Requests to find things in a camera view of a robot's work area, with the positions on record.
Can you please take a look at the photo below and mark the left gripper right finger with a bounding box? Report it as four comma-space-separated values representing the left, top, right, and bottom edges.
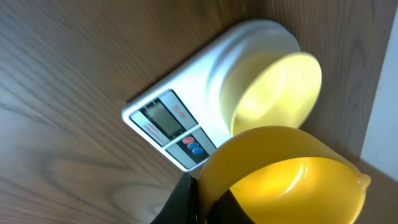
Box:
206, 190, 254, 224

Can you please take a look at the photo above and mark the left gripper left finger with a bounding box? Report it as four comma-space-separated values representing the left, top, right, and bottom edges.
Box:
150, 172, 198, 224

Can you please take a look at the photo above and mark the yellow plastic measuring scoop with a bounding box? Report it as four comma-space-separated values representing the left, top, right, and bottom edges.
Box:
198, 126, 371, 223

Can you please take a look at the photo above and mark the white digital kitchen scale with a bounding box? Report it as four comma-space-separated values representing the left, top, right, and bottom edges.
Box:
121, 19, 300, 172

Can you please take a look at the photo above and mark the pale yellow plastic bowl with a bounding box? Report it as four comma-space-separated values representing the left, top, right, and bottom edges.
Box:
220, 52, 322, 136

